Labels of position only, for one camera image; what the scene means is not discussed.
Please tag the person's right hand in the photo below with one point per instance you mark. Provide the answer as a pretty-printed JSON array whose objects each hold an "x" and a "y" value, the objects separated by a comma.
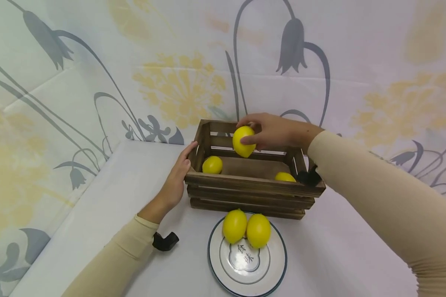
[{"x": 278, "y": 131}]

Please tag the person's left hand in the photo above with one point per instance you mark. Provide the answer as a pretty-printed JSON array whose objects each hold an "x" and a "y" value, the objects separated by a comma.
[{"x": 175, "y": 183}]

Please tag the person's left index finger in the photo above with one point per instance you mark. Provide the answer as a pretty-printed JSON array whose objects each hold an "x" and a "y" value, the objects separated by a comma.
[{"x": 188, "y": 152}]

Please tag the person's right index finger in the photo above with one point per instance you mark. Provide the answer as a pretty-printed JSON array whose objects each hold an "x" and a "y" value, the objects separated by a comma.
[{"x": 249, "y": 119}]

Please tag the person's right thumb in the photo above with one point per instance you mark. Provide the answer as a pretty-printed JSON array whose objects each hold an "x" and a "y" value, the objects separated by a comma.
[{"x": 249, "y": 139}]

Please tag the person's left thumb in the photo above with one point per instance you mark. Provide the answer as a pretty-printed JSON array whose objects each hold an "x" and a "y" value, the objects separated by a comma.
[{"x": 188, "y": 166}]

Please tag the yellow lemon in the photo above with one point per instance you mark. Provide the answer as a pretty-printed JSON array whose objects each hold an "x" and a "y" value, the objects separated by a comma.
[
  {"x": 234, "y": 226},
  {"x": 258, "y": 231},
  {"x": 241, "y": 146},
  {"x": 284, "y": 177},
  {"x": 212, "y": 165}
]

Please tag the brown wooden slat crate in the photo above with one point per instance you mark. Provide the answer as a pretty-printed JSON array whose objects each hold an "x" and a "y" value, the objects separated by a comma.
[{"x": 245, "y": 187}]

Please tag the person's left forearm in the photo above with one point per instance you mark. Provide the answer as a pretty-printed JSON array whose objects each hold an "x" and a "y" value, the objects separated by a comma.
[{"x": 115, "y": 260}]

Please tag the person's right forearm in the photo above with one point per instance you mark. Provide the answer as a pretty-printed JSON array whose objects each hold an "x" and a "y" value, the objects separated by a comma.
[{"x": 386, "y": 202}]

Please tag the black wrist band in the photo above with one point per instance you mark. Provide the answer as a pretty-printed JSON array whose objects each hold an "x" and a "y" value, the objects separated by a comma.
[
  {"x": 165, "y": 241},
  {"x": 309, "y": 177}
]

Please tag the white plate with blue rim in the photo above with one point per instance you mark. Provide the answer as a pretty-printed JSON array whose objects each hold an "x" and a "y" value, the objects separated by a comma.
[{"x": 245, "y": 268}]

